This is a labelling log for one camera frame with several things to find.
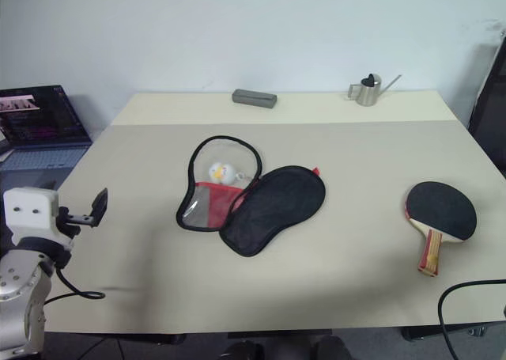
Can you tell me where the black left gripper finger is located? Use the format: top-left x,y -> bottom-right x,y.
91,188 -> 108,224

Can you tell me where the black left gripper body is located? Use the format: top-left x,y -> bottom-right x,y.
56,206 -> 100,238

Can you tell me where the white duck keychain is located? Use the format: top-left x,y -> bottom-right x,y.
207,161 -> 255,185

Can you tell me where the black red paddle case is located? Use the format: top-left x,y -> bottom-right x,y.
176,135 -> 327,258

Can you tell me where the table tennis paddle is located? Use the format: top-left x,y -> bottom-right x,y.
404,181 -> 478,278

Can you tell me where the open laptop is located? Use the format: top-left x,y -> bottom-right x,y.
0,84 -> 94,174

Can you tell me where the grey rectangular block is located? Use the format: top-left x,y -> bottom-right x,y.
231,89 -> 278,110

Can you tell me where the metal watering can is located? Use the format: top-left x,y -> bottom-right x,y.
347,73 -> 402,108

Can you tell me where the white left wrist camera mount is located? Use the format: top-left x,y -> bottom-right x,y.
2,186 -> 76,251

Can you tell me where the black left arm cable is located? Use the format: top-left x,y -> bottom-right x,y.
42,265 -> 106,306

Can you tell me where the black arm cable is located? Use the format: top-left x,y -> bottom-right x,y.
42,265 -> 106,306
437,279 -> 506,360

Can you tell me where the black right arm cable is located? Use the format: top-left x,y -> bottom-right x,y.
437,279 -> 506,360

